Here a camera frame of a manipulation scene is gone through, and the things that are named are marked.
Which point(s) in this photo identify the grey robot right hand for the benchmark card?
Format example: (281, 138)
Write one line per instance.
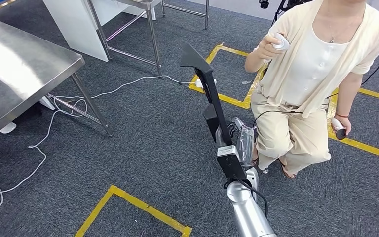
(245, 147)

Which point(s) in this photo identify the person's right hand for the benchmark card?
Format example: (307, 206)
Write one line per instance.
(268, 49)

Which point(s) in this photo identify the person's left hand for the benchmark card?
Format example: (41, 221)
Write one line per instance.
(344, 122)

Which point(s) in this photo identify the white controller with black tip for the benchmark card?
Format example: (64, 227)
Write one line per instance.
(341, 133)

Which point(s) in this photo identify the white round controller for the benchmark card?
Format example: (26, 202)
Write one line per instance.
(282, 42)

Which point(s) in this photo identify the black plastic plate frame part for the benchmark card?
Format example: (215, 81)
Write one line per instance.
(194, 59)

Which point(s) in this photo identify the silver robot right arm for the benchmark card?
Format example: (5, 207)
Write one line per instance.
(251, 219)

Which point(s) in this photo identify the person's left forearm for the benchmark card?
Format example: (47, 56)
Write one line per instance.
(346, 98)

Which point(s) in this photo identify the person's right forearm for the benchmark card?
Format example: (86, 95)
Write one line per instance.
(253, 63)

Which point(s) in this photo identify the chrome stool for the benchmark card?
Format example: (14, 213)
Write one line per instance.
(265, 170)

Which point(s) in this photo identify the yellow floor tape square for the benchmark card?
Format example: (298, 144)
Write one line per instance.
(143, 206)
(366, 148)
(228, 99)

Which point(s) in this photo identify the person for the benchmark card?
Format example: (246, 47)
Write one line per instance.
(307, 65)

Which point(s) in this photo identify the white power strip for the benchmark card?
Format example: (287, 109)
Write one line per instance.
(206, 83)

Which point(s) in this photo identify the white partition panel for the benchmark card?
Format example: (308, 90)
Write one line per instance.
(75, 26)

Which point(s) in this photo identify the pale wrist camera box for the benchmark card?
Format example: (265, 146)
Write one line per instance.
(227, 151)

